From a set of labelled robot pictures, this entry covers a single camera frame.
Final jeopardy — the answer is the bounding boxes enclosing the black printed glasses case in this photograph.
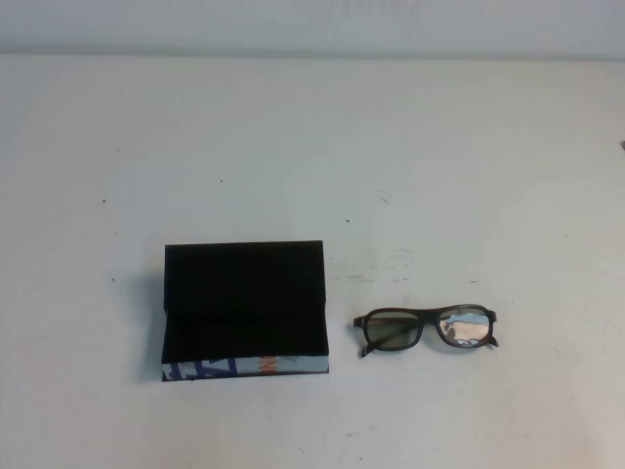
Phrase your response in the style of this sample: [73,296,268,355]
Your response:
[160,238,334,386]

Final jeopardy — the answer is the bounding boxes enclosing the dark framed glasses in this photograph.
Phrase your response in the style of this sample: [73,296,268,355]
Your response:
[352,305,501,360]

